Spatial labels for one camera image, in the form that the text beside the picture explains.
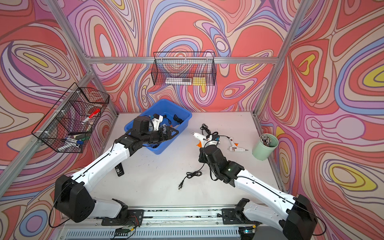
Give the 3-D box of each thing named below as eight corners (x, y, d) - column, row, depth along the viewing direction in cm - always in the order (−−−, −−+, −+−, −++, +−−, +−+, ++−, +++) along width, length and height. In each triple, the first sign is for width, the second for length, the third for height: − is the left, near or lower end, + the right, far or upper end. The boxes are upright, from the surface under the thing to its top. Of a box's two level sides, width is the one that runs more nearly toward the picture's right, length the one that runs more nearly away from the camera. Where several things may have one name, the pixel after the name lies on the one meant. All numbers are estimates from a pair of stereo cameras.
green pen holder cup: (252, 160, 96) (263, 144, 82) (249, 149, 101) (258, 132, 87) (270, 160, 96) (283, 144, 82) (266, 149, 101) (278, 132, 87)
